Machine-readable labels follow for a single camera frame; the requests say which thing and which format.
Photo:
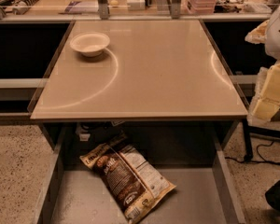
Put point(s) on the white paper bowl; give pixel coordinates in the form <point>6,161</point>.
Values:
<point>90,44</point>

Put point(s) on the brown chip bag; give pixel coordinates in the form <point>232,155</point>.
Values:
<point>134,183</point>

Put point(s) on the open grey metal drawer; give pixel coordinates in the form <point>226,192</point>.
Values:
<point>168,172</point>

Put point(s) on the purple and white booklet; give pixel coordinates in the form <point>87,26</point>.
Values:
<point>80,7</point>

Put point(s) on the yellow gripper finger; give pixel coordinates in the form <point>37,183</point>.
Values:
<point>268,103</point>
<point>257,35</point>

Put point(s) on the small yellow ball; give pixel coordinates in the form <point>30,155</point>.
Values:
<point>114,3</point>

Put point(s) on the black coiled tool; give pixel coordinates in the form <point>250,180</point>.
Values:
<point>23,6</point>

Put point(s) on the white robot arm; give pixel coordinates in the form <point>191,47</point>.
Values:
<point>272,44</point>

